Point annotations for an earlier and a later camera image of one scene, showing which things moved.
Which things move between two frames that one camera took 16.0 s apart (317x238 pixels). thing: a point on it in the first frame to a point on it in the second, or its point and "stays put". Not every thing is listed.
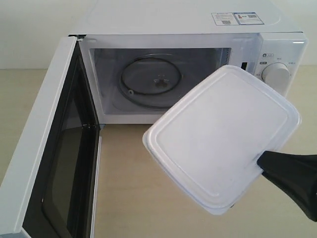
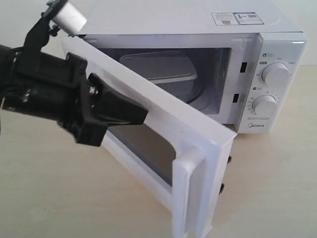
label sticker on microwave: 236,18 stays put
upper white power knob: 276,76 stays put
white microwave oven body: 143,57 stays put
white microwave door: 50,190 to 181,155
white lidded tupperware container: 211,138 to 160,67
